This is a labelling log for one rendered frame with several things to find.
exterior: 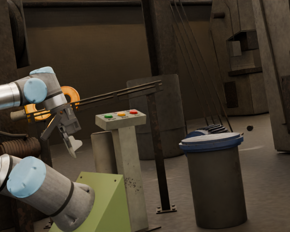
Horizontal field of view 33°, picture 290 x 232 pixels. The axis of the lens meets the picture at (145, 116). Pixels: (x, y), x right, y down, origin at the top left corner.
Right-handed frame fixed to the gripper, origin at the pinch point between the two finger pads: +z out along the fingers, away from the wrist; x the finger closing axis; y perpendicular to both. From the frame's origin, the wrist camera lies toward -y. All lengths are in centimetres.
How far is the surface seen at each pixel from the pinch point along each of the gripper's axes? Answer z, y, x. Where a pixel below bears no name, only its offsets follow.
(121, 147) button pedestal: 11.0, 27.3, 39.6
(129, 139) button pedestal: 9, 33, 41
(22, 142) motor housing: -8, -15, 87
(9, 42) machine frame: -68, 3, 118
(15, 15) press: -163, 55, 539
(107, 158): 15, 21, 52
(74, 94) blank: -23, 23, 84
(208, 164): 33, 59, 17
